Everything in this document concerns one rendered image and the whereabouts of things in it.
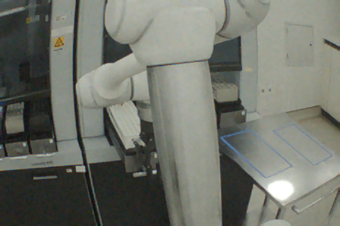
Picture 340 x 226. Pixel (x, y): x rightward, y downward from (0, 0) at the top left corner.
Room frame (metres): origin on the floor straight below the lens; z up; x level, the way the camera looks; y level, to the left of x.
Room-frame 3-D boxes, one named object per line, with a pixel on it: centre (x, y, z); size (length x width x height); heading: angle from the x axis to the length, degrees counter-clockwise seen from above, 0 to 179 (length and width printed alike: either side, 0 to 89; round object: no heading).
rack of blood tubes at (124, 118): (1.47, 0.15, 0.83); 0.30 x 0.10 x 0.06; 20
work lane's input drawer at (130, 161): (1.60, 0.20, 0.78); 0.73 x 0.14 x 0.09; 20
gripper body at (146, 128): (1.18, 0.05, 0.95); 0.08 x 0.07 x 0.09; 110
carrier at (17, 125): (1.39, 0.71, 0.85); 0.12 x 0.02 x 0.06; 110
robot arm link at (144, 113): (1.18, 0.05, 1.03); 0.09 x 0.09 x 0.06
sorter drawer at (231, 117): (1.95, -0.16, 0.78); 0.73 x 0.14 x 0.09; 20
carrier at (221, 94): (1.73, -0.24, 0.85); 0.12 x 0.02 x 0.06; 109
